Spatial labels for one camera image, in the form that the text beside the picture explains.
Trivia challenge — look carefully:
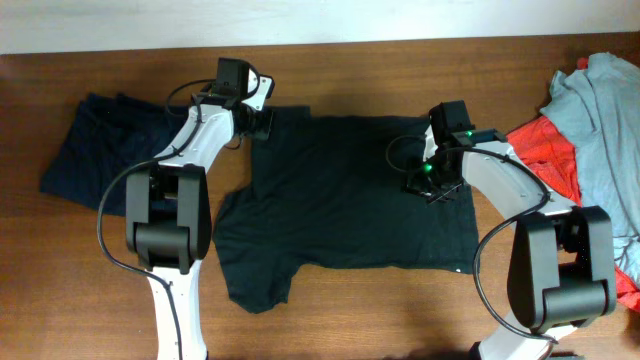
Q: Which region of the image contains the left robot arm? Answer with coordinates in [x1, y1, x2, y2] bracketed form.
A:
[126, 58, 274, 359]

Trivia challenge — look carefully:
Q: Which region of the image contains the light grey blue garment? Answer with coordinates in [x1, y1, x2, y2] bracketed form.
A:
[541, 53, 639, 283]

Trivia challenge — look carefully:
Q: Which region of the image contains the red orange garment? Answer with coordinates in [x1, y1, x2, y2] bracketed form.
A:
[507, 57, 639, 310]

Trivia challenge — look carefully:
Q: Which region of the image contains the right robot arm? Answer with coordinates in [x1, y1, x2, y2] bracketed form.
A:
[404, 101, 616, 360]

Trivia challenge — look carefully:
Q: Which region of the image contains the folded navy blue garment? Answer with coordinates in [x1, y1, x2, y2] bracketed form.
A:
[40, 93, 188, 210]

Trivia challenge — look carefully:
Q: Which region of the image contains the dark green black t-shirt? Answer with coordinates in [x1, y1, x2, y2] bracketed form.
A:
[213, 106, 478, 314]

